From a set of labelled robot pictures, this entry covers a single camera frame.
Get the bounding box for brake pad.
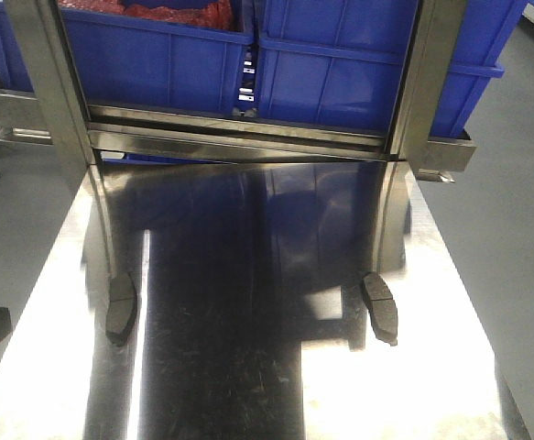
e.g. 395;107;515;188
361;271;398;347
105;272;138;347

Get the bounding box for blue bin with red bags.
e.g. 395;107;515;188
61;1;254;116

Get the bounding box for blue plastic bin right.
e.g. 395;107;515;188
254;1;527;138

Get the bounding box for stainless steel rack frame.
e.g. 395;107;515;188
0;1;474;188

